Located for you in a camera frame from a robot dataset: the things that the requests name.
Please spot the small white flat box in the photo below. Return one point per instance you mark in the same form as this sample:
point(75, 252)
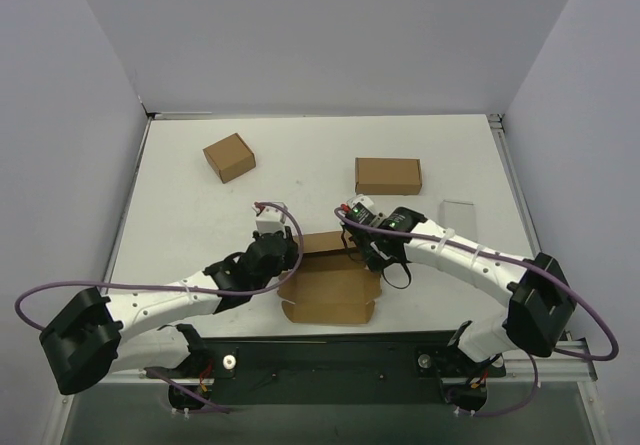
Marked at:
point(460, 216)

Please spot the small square cardboard box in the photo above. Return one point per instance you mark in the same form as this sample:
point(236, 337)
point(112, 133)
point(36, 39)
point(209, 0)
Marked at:
point(230, 158)

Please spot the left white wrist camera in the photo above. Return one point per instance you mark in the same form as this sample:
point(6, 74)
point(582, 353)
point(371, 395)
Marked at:
point(269, 217)

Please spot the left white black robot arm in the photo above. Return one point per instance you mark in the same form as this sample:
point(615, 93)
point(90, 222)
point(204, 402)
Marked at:
point(83, 341)

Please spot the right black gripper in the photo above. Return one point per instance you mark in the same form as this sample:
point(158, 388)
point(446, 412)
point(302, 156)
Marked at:
point(365, 244)

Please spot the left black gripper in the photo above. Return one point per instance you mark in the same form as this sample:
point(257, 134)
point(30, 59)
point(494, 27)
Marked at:
point(288, 244)

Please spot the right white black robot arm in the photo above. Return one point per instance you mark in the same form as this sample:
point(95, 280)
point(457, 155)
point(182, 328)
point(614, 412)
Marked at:
point(533, 292)

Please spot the rectangular closed cardboard box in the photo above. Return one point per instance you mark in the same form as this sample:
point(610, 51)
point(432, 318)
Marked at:
point(388, 176)

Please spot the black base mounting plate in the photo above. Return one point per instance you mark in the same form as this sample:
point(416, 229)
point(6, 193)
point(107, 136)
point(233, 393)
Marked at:
point(400, 368)

